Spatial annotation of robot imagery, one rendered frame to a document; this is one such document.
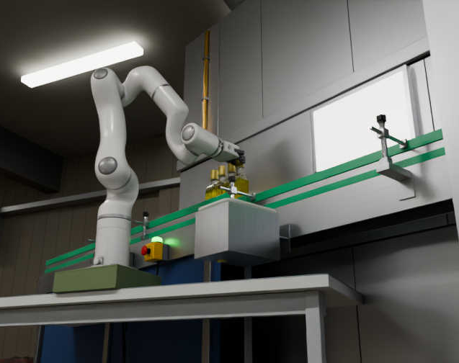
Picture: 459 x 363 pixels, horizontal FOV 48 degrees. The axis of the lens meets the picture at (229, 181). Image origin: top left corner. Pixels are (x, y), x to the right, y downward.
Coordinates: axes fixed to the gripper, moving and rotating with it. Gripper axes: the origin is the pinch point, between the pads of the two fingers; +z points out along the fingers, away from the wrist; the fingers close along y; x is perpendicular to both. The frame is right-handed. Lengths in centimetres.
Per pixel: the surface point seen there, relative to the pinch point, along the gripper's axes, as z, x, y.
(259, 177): 13.5, 4.0, -2.0
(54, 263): 25, 22, 151
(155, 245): -13.2, 34.5, 31.4
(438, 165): -25, 30, -83
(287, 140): 9.6, -7.5, -18.1
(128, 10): 46, -165, 130
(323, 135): 5.5, -3.6, -36.2
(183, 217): -6.6, 22.6, 22.8
